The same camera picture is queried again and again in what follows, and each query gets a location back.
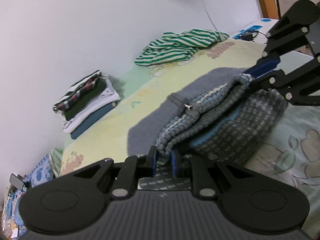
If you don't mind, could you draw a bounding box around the grey knit sweater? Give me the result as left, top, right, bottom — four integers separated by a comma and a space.
127, 68, 287, 190

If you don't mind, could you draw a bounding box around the black power adapter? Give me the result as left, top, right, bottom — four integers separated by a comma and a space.
240, 32, 254, 41

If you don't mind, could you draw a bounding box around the blue plastic object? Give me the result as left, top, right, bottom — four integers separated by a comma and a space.
232, 25, 263, 40

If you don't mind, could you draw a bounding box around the blue folded garment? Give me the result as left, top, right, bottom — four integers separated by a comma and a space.
71, 101, 118, 140

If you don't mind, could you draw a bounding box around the white folded garment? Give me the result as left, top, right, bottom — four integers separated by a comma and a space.
62, 76, 120, 133

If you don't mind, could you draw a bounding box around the yellow baby blanket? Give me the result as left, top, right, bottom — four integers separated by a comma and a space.
60, 38, 319, 237

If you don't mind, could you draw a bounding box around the dark green folded garment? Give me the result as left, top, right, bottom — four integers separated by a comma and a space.
64, 78, 107, 121

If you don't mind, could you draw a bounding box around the red plaid folded shirt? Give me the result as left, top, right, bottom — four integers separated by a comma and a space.
53, 76, 100, 113

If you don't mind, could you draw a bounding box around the dark green striped folded shirt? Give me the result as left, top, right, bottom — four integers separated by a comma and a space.
56, 70, 102, 104

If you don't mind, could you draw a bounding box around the green white striped garment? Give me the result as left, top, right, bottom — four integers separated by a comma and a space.
135, 29, 229, 67

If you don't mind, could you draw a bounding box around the grey box on table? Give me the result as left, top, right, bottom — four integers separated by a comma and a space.
9, 173, 29, 191

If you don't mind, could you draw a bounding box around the blue patterned cloth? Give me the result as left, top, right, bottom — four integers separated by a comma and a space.
4, 153, 54, 238

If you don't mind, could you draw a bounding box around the white wall cable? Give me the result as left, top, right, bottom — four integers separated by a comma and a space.
199, 0, 220, 32

